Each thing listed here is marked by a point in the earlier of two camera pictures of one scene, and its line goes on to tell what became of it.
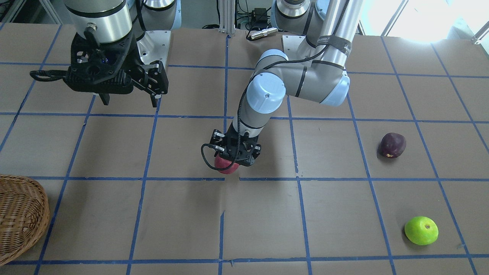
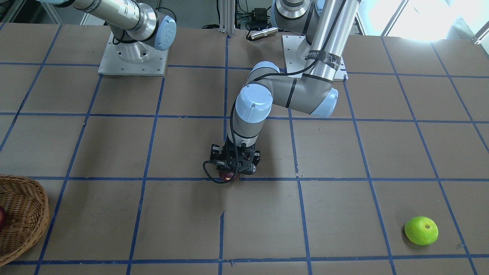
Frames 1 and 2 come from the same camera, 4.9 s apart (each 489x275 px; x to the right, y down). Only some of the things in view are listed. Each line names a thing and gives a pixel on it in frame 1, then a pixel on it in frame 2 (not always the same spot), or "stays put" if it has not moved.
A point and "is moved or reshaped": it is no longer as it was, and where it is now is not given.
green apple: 421,230 stays put
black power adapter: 259,18 stays put
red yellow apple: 220,162 is moved or reshaped
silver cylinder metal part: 264,33 stays put
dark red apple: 392,145 → 228,176
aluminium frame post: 227,16 stays put
